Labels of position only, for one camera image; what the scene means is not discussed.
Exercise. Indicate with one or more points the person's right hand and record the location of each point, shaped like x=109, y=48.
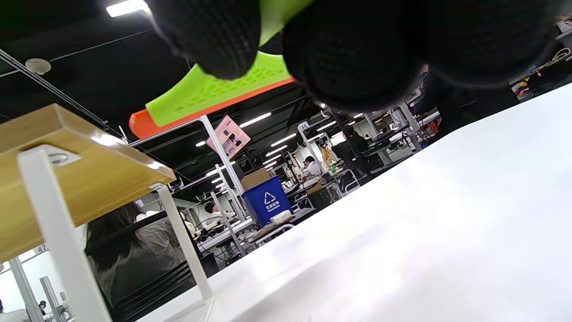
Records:
x=357, y=53

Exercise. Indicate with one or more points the green scraper with orange blade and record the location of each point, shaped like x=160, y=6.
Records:
x=201, y=96

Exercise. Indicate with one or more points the small wooden table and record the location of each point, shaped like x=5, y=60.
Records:
x=89, y=188

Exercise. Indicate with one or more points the cardboard box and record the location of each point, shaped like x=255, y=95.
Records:
x=254, y=179

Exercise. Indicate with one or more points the white tissue box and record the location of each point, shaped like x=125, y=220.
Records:
x=282, y=217

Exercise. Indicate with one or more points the pink sign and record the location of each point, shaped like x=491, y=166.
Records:
x=229, y=136

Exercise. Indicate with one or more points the blue recycling bin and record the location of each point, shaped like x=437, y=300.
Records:
x=268, y=201

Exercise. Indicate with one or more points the black mesh office chair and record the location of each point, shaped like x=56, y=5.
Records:
x=147, y=286

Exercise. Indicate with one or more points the white smoke detector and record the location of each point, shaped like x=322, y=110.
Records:
x=38, y=66

